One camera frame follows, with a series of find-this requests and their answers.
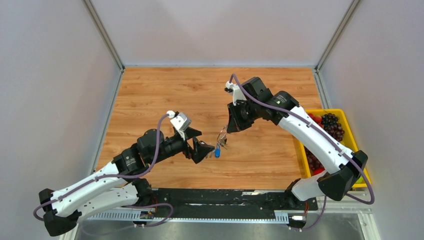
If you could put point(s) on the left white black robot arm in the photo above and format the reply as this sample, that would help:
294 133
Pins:
117 184

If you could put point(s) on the key with black tag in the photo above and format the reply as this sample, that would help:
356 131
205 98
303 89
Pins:
210 154

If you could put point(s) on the yellow plastic tray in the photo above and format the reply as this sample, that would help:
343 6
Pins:
348 141

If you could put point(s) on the dark purple grapes bunch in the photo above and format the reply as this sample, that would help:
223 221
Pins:
332 126

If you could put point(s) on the dark red grapes bunch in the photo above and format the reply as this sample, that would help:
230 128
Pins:
313 162

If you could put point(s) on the red apple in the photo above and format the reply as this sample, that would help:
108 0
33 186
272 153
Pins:
318 171

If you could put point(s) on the red cherries bunch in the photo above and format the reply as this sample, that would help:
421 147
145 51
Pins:
316 118

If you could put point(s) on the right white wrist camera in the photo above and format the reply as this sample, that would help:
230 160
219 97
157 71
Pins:
235 91

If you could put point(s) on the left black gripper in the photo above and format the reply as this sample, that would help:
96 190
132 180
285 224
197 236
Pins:
200 149

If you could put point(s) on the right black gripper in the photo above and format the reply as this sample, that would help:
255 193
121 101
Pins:
235 124

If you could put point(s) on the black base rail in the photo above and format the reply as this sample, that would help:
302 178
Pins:
223 203

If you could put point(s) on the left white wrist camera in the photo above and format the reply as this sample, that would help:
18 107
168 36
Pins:
180 122

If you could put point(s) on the keyring with key bunch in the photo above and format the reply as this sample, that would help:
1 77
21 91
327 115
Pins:
221 139

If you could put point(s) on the key with blue tag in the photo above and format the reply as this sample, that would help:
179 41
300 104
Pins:
217 151

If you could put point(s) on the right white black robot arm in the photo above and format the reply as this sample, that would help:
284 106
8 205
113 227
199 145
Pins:
344 168

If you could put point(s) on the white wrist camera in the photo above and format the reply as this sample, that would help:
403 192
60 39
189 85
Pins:
180 122
235 91

